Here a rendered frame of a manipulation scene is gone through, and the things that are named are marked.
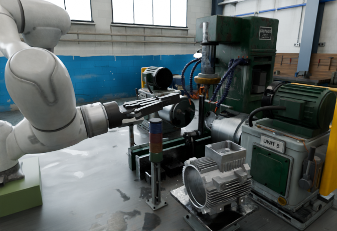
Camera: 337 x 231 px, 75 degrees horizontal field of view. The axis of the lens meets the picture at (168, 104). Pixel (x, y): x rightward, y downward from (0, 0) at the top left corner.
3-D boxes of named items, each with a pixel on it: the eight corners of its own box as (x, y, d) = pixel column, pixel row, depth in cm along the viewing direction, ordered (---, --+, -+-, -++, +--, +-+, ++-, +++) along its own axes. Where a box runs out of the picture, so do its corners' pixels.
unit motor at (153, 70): (155, 106, 224) (155, 64, 214) (174, 114, 198) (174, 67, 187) (132, 110, 211) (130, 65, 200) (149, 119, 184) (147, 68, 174)
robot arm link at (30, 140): (90, 148, 61) (85, 123, 51) (26, 168, 55) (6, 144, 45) (81, 117, 66) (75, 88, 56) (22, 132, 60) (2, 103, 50)
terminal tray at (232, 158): (227, 155, 94) (228, 139, 92) (245, 166, 85) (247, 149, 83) (203, 161, 89) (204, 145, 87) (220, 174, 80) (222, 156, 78)
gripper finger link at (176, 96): (158, 97, 68) (159, 98, 67) (178, 92, 71) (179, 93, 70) (160, 106, 69) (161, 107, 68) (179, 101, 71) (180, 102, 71)
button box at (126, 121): (141, 123, 155) (139, 117, 157) (144, 119, 150) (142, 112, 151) (118, 128, 146) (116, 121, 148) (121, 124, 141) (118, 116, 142)
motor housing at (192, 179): (218, 181, 101) (221, 143, 97) (250, 207, 85) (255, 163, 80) (181, 194, 93) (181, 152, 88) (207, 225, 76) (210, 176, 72)
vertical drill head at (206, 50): (207, 94, 163) (210, 25, 151) (225, 98, 148) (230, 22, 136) (188, 97, 153) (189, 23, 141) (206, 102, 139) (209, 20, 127)
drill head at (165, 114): (172, 115, 205) (172, 88, 199) (198, 126, 176) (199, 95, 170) (149, 120, 192) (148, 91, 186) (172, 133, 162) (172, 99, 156)
